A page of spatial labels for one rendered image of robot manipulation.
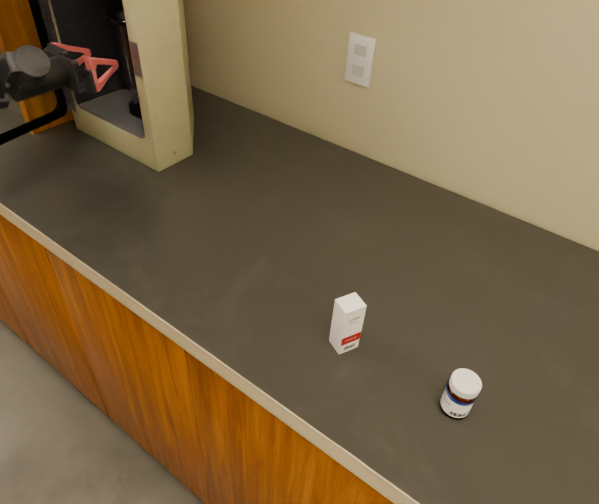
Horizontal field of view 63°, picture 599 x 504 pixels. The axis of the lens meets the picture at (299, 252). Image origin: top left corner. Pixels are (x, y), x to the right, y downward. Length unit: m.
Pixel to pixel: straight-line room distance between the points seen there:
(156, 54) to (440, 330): 0.78
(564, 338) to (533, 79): 0.50
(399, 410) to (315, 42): 0.91
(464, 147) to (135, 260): 0.76
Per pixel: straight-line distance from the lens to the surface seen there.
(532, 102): 1.13
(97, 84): 1.11
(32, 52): 1.04
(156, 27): 1.11
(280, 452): 0.95
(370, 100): 1.28
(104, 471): 1.81
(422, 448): 0.75
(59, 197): 1.19
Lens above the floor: 1.58
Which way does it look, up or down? 41 degrees down
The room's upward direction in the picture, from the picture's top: 4 degrees clockwise
